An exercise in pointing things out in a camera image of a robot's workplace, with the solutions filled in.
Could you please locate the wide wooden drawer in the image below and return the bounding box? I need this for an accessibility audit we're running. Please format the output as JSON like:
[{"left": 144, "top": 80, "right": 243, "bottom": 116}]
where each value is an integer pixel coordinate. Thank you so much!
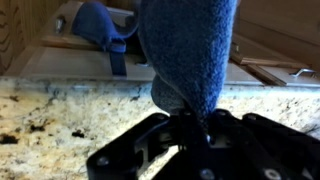
[{"left": 18, "top": 44, "right": 264, "bottom": 87}]

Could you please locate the metal door handle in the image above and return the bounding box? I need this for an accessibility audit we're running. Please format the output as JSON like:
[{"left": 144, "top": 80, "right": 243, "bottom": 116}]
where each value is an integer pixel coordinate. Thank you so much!
[{"left": 54, "top": 15, "right": 66, "bottom": 35}]

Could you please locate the black over-drawer hanger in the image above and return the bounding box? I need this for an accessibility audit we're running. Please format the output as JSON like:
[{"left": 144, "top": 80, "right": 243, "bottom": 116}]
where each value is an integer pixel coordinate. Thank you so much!
[{"left": 107, "top": 39, "right": 129, "bottom": 77}]

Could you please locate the blue pot holder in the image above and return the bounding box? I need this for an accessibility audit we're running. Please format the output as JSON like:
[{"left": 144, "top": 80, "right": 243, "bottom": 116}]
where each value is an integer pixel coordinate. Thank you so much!
[{"left": 71, "top": 1, "right": 140, "bottom": 52}]

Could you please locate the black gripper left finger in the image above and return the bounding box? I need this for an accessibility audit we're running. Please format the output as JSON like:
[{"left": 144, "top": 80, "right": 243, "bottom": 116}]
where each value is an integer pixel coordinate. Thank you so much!
[{"left": 86, "top": 110, "right": 203, "bottom": 180}]

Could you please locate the blue towel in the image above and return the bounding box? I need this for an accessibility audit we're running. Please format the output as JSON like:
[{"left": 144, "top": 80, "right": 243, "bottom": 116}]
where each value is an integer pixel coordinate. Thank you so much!
[{"left": 137, "top": 0, "right": 239, "bottom": 130}]

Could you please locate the wooden base cabinet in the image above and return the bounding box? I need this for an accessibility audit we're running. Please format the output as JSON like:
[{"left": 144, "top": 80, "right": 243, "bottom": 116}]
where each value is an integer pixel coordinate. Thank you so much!
[{"left": 4, "top": 0, "right": 320, "bottom": 88}]

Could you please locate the metal drawer handle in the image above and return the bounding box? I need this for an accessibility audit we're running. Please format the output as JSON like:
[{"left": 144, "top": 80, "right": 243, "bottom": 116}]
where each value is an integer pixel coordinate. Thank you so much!
[{"left": 289, "top": 67, "right": 317, "bottom": 79}]

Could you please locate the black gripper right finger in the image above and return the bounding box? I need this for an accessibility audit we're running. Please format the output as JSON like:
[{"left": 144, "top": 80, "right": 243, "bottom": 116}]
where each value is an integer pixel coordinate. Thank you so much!
[{"left": 199, "top": 109, "right": 320, "bottom": 180}]

